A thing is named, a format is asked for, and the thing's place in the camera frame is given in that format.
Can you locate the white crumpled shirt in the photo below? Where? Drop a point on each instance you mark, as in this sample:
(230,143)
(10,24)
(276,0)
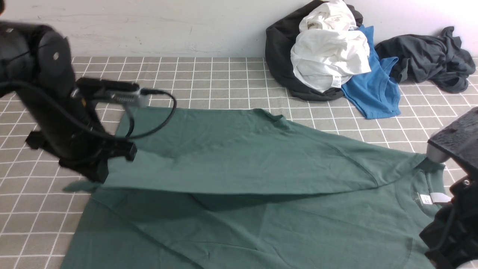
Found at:
(329,49)

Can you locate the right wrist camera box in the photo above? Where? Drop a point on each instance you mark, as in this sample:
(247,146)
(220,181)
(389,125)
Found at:
(458,141)

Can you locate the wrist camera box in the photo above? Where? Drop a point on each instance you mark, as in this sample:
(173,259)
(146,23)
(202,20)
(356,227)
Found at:
(122,92)
(458,141)

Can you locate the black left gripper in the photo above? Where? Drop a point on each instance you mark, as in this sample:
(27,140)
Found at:
(70,128)

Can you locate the dark grey crumpled garment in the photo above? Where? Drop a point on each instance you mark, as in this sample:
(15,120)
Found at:
(439,59)

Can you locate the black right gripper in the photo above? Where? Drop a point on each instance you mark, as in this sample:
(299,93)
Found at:
(452,237)

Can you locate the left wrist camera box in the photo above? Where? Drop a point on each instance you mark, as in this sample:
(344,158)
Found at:
(122,92)

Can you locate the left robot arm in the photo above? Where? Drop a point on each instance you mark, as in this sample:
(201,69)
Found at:
(12,71)

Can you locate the black garment under white shirt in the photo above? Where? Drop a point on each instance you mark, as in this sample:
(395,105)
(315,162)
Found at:
(280,38)

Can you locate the green long-sleeved shirt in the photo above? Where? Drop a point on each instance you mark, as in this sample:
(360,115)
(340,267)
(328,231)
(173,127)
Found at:
(245,189)

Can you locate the blue t-shirt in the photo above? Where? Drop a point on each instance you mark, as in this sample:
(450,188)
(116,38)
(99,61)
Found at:
(375,94)

